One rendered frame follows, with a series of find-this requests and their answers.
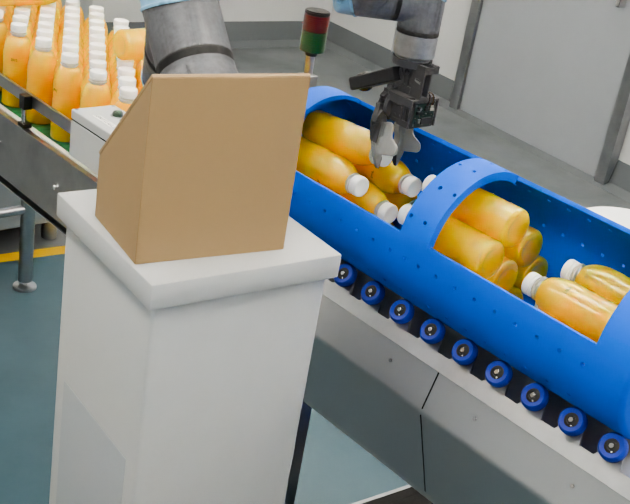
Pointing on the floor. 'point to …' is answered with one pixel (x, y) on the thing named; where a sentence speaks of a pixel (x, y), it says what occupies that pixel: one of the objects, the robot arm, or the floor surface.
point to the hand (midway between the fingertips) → (384, 158)
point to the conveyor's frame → (26, 176)
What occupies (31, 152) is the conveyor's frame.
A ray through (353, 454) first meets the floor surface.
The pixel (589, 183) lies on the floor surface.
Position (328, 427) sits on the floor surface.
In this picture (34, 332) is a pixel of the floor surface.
